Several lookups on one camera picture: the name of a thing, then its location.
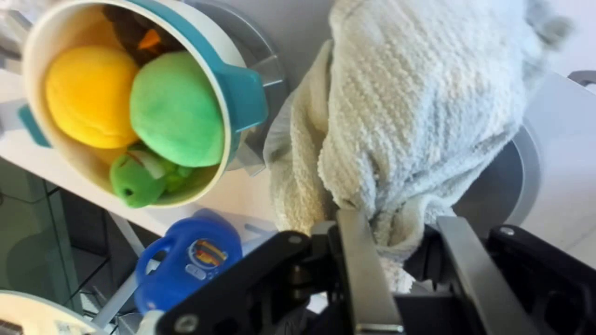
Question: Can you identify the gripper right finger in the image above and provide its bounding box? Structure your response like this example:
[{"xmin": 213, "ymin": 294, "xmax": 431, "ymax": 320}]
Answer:
[{"xmin": 433, "ymin": 214, "xmax": 596, "ymax": 335}]

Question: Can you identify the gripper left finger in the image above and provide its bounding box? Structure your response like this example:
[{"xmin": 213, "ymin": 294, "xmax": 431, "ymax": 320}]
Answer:
[{"xmin": 155, "ymin": 206, "xmax": 407, "ymax": 335}]

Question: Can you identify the white cotton towel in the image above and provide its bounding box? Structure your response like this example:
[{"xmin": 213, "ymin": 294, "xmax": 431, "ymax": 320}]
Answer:
[{"xmin": 263, "ymin": 0, "xmax": 574, "ymax": 294}]

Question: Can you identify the white toy kitchen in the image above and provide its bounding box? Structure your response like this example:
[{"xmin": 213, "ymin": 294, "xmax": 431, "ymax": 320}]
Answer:
[{"xmin": 0, "ymin": 0, "xmax": 596, "ymax": 335}]

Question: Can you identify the blue toy detergent bottle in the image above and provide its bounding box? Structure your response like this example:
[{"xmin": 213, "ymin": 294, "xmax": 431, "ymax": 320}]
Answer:
[{"xmin": 135, "ymin": 210, "xmax": 245, "ymax": 316}]

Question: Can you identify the white pot with teal rim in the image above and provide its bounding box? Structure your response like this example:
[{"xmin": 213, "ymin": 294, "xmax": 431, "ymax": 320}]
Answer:
[{"xmin": 18, "ymin": 0, "xmax": 271, "ymax": 210}]

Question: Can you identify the small green plush toy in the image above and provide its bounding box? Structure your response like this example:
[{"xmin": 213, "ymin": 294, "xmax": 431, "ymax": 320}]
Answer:
[{"xmin": 109, "ymin": 145, "xmax": 196, "ymax": 210}]

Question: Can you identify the green plush ball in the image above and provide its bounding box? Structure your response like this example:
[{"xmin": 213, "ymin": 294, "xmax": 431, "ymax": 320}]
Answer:
[{"xmin": 129, "ymin": 50, "xmax": 226, "ymax": 169}]

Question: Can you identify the round white table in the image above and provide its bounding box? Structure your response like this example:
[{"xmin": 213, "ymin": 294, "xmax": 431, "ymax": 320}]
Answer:
[{"xmin": 0, "ymin": 288, "xmax": 103, "ymax": 335}]

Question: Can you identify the brown and orange plush toy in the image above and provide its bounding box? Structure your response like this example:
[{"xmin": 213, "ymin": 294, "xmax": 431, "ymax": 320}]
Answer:
[{"xmin": 101, "ymin": 5, "xmax": 183, "ymax": 67}]

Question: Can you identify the yellow plush ball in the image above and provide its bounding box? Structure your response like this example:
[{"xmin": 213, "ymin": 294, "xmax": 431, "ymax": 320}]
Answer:
[{"xmin": 44, "ymin": 43, "xmax": 142, "ymax": 151}]

